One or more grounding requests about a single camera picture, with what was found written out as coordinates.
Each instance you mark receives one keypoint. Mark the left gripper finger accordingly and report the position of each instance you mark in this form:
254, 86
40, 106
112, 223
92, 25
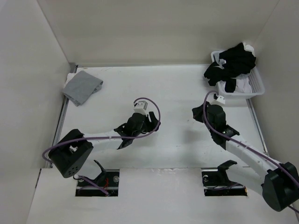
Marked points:
153, 126
153, 119

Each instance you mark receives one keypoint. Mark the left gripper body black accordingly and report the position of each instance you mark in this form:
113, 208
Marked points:
144, 127

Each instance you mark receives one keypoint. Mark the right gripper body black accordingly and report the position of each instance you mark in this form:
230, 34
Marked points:
211, 125

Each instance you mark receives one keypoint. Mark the black tank top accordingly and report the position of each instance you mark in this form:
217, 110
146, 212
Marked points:
214, 72

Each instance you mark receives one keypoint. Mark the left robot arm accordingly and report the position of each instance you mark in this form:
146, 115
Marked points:
71, 154

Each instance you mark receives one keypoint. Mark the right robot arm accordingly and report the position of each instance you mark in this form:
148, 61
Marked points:
276, 182

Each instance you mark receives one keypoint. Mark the folded grey tank top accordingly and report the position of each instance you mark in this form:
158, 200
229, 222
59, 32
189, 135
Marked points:
81, 87

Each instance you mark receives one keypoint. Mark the white plastic laundry basket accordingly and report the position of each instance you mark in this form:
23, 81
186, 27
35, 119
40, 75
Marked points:
255, 82

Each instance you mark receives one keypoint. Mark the white folded garment under grey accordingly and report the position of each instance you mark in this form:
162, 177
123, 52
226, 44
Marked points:
70, 76

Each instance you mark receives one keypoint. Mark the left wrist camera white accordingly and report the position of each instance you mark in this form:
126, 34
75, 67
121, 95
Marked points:
141, 107

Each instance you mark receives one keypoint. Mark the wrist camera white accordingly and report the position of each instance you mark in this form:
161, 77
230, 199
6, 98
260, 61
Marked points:
219, 99
141, 107

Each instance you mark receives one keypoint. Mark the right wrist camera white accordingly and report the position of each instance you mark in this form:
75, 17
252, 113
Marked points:
219, 99

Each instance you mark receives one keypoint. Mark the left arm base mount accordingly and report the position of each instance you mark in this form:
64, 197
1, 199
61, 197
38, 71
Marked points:
109, 182

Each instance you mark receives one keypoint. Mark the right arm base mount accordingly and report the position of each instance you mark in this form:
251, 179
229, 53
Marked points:
216, 183

